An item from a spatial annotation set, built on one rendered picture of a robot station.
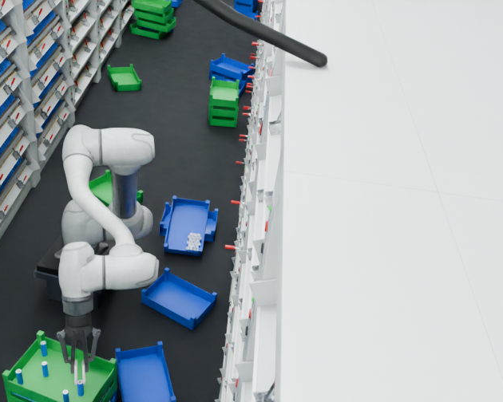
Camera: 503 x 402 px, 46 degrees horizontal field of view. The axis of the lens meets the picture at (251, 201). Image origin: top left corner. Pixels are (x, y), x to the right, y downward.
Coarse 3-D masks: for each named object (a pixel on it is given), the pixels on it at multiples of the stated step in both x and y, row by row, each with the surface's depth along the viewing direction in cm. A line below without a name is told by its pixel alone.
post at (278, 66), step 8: (280, 24) 138; (280, 32) 135; (280, 56) 139; (280, 64) 140; (280, 72) 141; (264, 128) 151; (264, 136) 152; (256, 168) 165; (256, 176) 160; (256, 184) 161; (248, 224) 170; (240, 272) 182; (232, 320) 195; (232, 328) 197
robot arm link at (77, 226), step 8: (72, 200) 259; (72, 208) 254; (80, 208) 254; (64, 216) 256; (72, 216) 254; (80, 216) 254; (88, 216) 255; (64, 224) 257; (72, 224) 255; (80, 224) 255; (88, 224) 256; (96, 224) 258; (64, 232) 259; (72, 232) 256; (80, 232) 257; (88, 232) 258; (96, 232) 259; (64, 240) 262; (72, 240) 259; (80, 240) 259; (88, 240) 260; (96, 240) 262
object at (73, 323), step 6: (90, 312) 178; (66, 318) 175; (72, 318) 174; (78, 318) 174; (84, 318) 175; (90, 318) 178; (66, 324) 176; (72, 324) 175; (78, 324) 175; (84, 324) 176; (90, 324) 178; (66, 330) 177; (72, 330) 177; (78, 330) 178; (90, 330) 179; (78, 336) 178
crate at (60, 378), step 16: (32, 352) 203; (48, 352) 206; (80, 352) 202; (16, 368) 195; (32, 368) 200; (48, 368) 200; (64, 368) 201; (80, 368) 202; (96, 368) 203; (112, 368) 199; (16, 384) 189; (32, 384) 195; (48, 384) 196; (64, 384) 196; (96, 384) 198; (48, 400) 188; (80, 400) 193; (96, 400) 190
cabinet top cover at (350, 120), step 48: (288, 0) 128; (336, 0) 132; (336, 48) 110; (384, 48) 113; (288, 96) 91; (336, 96) 93; (384, 96) 96; (288, 144) 80; (336, 144) 81; (384, 144) 83
